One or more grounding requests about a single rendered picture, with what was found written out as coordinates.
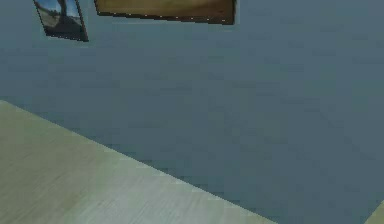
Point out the dark framed landscape picture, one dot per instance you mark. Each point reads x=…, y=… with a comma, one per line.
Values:
x=61, y=20

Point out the brown framed wall picture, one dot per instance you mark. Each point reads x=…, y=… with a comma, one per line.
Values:
x=166, y=8

